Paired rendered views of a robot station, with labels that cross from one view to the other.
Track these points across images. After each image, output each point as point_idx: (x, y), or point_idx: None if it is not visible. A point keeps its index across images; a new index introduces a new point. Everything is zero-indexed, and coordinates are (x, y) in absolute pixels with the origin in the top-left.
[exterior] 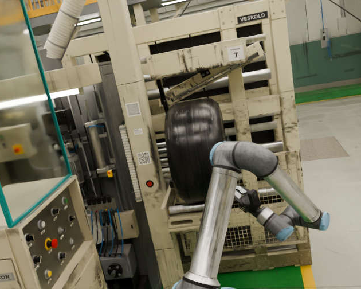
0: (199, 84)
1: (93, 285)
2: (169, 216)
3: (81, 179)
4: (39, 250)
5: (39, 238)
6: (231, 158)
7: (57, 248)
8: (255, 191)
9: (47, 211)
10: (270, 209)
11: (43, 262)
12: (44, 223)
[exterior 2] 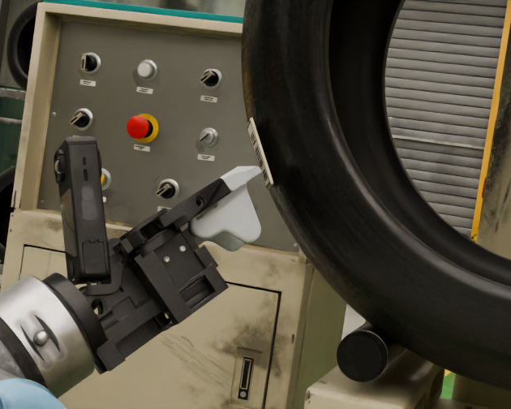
0: None
1: (202, 350)
2: None
3: None
4: (108, 115)
5: (124, 92)
6: None
7: (171, 165)
8: (64, 144)
9: (191, 64)
10: (24, 299)
11: (105, 147)
12: (145, 70)
